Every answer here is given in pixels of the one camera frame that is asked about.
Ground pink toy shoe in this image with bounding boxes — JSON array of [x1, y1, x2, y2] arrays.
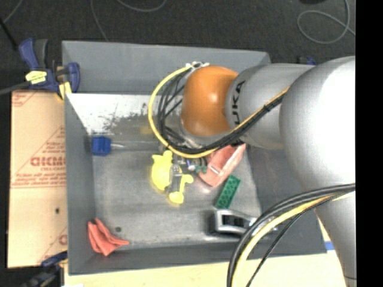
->
[[197, 143, 247, 188]]

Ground dark green flat block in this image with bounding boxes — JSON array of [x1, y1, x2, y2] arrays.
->
[[214, 175, 241, 210]]

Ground brown cardboard board red print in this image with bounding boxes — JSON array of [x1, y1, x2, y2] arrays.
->
[[6, 90, 68, 268]]

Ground clear bottle with blue cap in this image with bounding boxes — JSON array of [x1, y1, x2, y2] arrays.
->
[[90, 136, 161, 156]]

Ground grey metal bin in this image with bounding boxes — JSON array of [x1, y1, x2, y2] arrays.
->
[[61, 40, 327, 274]]

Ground silver grey tape dispenser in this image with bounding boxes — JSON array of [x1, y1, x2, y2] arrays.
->
[[208, 209, 259, 236]]

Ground red cloth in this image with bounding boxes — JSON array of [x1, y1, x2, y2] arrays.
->
[[87, 218, 130, 257]]

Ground yellow toy animal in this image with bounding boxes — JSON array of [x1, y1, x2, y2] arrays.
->
[[150, 149, 194, 204]]

